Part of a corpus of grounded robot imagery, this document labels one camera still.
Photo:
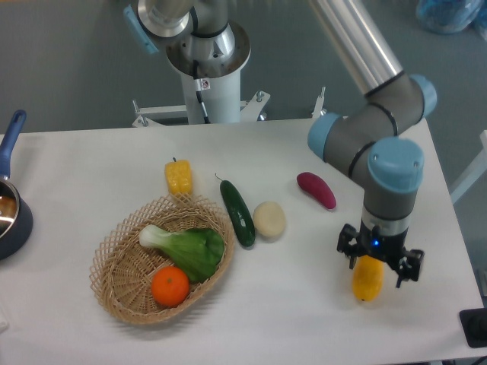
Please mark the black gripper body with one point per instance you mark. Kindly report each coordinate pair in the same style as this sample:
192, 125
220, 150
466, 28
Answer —
389, 249

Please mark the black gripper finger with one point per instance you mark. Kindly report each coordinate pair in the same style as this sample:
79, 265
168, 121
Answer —
407, 264
348, 244

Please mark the yellow mango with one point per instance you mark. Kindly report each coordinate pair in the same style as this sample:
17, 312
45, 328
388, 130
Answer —
367, 278

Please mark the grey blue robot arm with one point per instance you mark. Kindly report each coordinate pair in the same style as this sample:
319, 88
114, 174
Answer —
366, 146

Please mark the purple sweet potato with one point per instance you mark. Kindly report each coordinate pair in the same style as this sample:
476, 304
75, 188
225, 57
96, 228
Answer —
317, 188

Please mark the white round bun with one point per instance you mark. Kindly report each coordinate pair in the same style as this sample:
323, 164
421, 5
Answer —
269, 219

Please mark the black device at edge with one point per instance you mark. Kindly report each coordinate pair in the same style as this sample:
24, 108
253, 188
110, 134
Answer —
473, 322

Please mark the green cucumber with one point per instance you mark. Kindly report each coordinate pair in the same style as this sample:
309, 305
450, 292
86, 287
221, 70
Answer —
238, 212

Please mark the green bok choy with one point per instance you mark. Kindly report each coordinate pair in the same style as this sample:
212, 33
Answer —
196, 251

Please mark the yellow bell pepper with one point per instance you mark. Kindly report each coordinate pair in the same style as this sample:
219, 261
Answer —
178, 175

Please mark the orange tangerine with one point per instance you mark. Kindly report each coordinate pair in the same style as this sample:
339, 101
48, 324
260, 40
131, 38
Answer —
170, 286

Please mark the woven wicker basket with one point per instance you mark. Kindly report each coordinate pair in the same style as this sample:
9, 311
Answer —
122, 270

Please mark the blue saucepan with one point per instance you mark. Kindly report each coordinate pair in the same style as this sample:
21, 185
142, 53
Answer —
16, 215

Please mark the white frame right edge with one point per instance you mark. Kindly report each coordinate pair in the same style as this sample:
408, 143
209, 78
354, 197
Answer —
471, 174

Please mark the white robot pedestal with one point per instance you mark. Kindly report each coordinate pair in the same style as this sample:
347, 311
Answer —
209, 70

